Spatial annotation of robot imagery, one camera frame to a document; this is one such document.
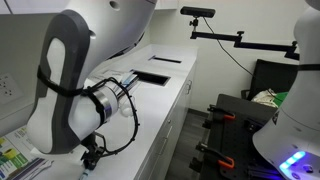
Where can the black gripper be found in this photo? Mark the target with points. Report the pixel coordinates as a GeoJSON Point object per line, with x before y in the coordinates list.
{"type": "Point", "coordinates": [93, 146]}

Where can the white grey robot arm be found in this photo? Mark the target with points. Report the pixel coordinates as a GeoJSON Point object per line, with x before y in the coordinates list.
{"type": "Point", "coordinates": [100, 33]}

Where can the colourful printed poster sheet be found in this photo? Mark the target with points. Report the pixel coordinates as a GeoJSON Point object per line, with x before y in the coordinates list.
{"type": "Point", "coordinates": [15, 156]}

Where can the white blue box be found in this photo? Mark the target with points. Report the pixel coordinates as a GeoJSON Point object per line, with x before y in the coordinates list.
{"type": "Point", "coordinates": [130, 81]}

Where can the white counter cabinet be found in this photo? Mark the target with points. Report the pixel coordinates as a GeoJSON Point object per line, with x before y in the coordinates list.
{"type": "Point", "coordinates": [156, 100]}

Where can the white paper sheet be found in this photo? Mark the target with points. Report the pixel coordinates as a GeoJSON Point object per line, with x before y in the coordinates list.
{"type": "Point", "coordinates": [111, 72]}

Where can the black orange bar clamp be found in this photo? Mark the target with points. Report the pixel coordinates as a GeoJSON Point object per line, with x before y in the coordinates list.
{"type": "Point", "coordinates": [216, 155]}
{"type": "Point", "coordinates": [220, 114]}

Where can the black perforated breadboard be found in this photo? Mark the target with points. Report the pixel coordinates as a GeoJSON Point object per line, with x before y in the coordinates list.
{"type": "Point", "coordinates": [233, 143]}

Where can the beige cloth bag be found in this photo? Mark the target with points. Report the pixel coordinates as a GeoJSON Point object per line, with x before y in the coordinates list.
{"type": "Point", "coordinates": [265, 97]}

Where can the green plastic item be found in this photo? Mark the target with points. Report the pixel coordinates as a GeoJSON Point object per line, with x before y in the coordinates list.
{"type": "Point", "coordinates": [281, 98]}

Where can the black office chair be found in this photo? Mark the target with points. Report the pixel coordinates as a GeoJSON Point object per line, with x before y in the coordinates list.
{"type": "Point", "coordinates": [273, 75]}

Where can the white wall outlet plate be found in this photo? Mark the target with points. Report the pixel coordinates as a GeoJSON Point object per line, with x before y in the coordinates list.
{"type": "Point", "coordinates": [8, 88]}

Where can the black stereo camera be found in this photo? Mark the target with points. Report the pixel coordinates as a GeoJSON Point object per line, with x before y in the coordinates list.
{"type": "Point", "coordinates": [197, 12]}

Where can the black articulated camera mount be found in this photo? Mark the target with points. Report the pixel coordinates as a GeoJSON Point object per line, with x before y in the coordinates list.
{"type": "Point", "coordinates": [253, 44]}

